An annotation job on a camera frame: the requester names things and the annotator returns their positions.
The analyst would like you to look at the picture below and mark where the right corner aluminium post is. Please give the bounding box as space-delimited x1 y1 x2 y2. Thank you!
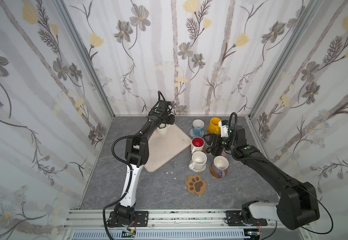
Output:
248 1 322 120

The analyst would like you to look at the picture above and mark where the red interior mug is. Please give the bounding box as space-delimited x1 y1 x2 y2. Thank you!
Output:
190 137 205 154

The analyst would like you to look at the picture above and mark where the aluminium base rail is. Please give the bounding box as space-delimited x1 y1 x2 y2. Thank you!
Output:
63 209 285 230

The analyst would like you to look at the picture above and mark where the purple mug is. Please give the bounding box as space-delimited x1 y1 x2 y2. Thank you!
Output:
212 156 229 170

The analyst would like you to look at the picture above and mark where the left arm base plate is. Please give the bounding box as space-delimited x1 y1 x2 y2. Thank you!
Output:
107 211 149 228

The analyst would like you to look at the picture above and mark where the left corner aluminium post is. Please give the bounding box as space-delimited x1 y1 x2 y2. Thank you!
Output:
53 0 116 120

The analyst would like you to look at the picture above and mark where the yellow mug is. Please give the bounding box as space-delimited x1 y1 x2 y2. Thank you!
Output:
207 118 221 134

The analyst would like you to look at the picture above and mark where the white patterned round coaster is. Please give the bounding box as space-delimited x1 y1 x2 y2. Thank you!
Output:
191 166 206 173

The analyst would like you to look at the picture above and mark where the brown paw print coaster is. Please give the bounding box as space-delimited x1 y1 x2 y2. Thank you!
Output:
185 175 207 196

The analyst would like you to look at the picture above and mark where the plain round wooden coaster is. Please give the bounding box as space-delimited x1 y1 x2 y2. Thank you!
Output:
209 164 228 178

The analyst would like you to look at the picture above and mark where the beige serving tray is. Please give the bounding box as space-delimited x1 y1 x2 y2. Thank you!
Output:
144 124 191 173

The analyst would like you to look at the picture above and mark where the black mug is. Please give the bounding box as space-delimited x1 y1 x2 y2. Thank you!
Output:
206 145 225 157

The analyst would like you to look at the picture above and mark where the white mug with handle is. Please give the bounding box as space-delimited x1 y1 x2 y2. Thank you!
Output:
157 123 170 136

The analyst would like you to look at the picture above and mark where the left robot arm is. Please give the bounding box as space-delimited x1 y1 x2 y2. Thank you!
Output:
103 100 175 226

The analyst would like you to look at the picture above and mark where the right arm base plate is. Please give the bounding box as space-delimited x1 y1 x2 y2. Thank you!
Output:
225 210 268 227

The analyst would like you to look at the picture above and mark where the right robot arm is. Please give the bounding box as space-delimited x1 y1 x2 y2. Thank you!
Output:
204 129 323 230

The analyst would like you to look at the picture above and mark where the white cable duct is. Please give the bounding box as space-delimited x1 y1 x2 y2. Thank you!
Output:
70 229 247 240

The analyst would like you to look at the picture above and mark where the blue woven round coaster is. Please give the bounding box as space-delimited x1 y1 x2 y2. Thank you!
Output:
190 129 204 138

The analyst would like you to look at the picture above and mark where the light blue mug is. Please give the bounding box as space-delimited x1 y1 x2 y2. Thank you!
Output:
193 119 205 134

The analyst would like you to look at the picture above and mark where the corner aluminium post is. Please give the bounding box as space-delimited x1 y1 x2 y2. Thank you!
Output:
53 0 116 120
248 1 322 120

